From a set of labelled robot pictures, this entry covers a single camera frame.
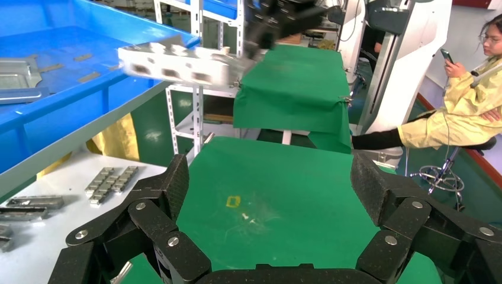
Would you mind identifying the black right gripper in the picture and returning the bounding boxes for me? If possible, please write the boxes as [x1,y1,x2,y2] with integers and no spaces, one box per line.
[243,0,328,61]

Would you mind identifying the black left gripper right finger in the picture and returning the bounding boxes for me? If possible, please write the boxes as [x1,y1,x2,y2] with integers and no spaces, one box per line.
[350,151,502,284]

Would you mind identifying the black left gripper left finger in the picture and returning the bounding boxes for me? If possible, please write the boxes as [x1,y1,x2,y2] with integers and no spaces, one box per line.
[47,153,213,284]

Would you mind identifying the silver sheet metal plate part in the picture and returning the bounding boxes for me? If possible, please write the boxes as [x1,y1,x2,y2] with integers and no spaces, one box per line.
[117,34,258,88]
[0,56,50,106]

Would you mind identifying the person bare hand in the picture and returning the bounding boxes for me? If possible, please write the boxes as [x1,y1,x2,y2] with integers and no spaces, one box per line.
[444,60,468,78]
[480,109,502,122]

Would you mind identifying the small blue plastic bin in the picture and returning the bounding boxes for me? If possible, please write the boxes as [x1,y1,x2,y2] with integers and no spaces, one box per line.
[184,0,252,22]

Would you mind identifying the black stool chrome base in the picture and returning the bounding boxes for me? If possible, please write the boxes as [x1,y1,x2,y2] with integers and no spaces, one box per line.
[410,136,498,212]

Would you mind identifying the green table cloth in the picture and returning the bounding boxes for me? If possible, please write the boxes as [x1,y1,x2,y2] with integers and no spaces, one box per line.
[233,44,353,154]
[129,135,444,284]

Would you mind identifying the yellow woven sack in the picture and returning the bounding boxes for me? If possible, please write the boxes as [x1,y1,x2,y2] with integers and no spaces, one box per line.
[37,114,141,179]

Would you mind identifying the brown wooden plank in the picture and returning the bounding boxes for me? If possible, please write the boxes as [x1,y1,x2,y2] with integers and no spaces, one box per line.
[203,113,235,124]

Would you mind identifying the person in yellow coat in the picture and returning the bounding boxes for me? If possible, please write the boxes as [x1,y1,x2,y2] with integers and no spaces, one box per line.
[352,14,502,151]

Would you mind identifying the white slotted angle rack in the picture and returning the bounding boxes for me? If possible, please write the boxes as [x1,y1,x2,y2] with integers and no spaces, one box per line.
[153,0,277,157]

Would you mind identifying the grey metal shelf rack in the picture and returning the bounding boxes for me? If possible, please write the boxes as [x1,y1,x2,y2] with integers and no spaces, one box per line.
[0,59,205,199]

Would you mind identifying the metal brackets at table edge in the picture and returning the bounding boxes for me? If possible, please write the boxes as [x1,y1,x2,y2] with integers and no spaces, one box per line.
[5,195,65,210]

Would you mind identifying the large blue plastic tray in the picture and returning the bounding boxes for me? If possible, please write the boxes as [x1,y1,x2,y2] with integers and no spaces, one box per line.
[0,0,201,175]

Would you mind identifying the thin white tube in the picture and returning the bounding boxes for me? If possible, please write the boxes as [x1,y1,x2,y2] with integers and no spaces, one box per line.
[469,62,502,89]

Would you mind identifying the notched silver metal rail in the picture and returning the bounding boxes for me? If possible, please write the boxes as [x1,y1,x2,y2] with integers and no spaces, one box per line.
[84,167,115,197]
[111,166,139,193]
[88,176,120,206]
[0,206,50,221]

